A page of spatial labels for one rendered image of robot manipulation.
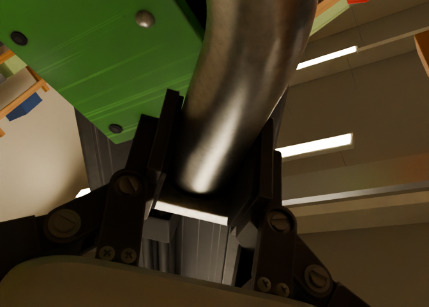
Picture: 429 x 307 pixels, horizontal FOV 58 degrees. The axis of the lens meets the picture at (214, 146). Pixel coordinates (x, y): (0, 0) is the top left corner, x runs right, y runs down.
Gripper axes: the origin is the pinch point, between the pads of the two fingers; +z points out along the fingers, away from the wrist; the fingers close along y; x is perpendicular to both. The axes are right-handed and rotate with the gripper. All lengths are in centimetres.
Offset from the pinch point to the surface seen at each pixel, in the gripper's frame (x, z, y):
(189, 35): -1.4, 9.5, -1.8
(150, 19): -1.0, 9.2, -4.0
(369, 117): -349, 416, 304
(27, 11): -3.2, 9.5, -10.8
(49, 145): -574, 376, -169
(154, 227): -18.2, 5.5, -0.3
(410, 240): -289, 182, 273
